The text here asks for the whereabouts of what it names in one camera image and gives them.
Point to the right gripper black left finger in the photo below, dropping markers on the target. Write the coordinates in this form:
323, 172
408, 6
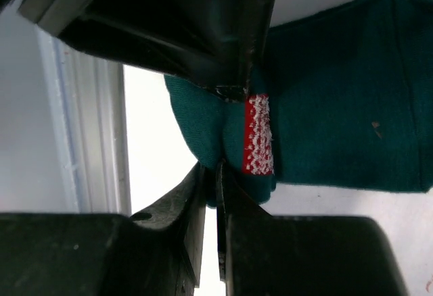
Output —
159, 250

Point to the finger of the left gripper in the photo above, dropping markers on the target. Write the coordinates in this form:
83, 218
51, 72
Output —
212, 43

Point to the dark teal sock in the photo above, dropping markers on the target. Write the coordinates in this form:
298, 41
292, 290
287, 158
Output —
342, 98

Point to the aluminium front rail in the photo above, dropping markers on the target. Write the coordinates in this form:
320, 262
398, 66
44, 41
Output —
87, 104

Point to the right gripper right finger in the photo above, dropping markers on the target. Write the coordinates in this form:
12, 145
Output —
239, 218

